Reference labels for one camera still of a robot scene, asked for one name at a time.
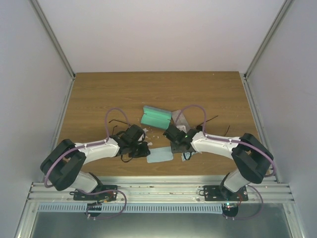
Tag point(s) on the teal glasses case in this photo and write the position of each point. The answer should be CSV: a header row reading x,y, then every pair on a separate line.
x,y
155,117

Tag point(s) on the dark round sunglasses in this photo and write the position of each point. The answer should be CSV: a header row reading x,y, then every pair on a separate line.
x,y
200,126

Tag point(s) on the thin-frame clear glasses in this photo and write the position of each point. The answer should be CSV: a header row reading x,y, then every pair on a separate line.
x,y
116,123

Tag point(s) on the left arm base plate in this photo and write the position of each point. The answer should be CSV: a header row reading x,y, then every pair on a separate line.
x,y
100,193

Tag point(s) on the blue cleaning cloth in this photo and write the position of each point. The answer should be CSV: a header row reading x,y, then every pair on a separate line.
x,y
187,156
158,155

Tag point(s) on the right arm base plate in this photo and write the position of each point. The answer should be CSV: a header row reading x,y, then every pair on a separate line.
x,y
218,193

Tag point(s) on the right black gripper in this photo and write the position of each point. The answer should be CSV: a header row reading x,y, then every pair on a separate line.
x,y
174,148

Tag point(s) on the grey glasses case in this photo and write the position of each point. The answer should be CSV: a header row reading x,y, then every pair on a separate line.
x,y
179,119

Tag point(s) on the crumpled blue cleaning cloth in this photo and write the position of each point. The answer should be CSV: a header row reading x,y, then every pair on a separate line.
x,y
187,156

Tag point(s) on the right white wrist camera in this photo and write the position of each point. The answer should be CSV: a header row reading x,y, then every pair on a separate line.
x,y
182,128

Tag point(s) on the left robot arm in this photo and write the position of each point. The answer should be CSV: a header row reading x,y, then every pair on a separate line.
x,y
62,167

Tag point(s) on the aluminium frame rail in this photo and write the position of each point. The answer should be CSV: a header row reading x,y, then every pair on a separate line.
x,y
169,189

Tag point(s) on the slotted cable duct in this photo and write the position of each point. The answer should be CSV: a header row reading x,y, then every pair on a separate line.
x,y
132,208

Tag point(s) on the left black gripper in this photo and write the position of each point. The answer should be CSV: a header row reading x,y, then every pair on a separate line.
x,y
144,152

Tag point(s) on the white paper scraps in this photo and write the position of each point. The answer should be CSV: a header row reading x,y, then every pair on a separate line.
x,y
151,135

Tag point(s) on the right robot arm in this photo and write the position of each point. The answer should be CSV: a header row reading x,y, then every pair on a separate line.
x,y
251,158

